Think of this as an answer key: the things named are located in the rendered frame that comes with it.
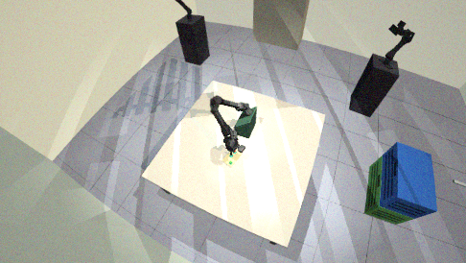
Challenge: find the tan circuit board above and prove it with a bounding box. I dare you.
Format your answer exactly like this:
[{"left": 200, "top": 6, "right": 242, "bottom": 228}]
[{"left": 222, "top": 150, "right": 243, "bottom": 167}]

